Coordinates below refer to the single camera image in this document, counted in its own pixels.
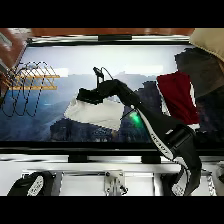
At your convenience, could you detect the yellow clothes hanger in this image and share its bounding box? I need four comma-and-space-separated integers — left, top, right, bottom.
13, 63, 62, 80
7, 79, 58, 92

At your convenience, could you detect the silver frame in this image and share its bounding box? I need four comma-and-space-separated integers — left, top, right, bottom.
0, 153, 224, 197

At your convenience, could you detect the light grey T-shirt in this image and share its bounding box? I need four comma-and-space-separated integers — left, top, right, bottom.
63, 96, 125, 131

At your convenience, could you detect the black clothes hanger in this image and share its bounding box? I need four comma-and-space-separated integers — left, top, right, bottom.
13, 61, 34, 118
0, 63, 22, 118
26, 61, 51, 118

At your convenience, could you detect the beige garment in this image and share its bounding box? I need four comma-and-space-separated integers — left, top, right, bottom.
188, 28, 224, 64

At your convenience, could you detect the dark grey garment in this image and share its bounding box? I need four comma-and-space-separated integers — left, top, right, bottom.
174, 47, 224, 100

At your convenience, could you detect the red garment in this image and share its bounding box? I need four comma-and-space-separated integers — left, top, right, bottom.
156, 70, 202, 130

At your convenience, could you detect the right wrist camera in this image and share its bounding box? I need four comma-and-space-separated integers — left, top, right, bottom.
92, 66, 106, 86

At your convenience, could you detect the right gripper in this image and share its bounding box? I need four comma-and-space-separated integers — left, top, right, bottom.
76, 85, 112, 106

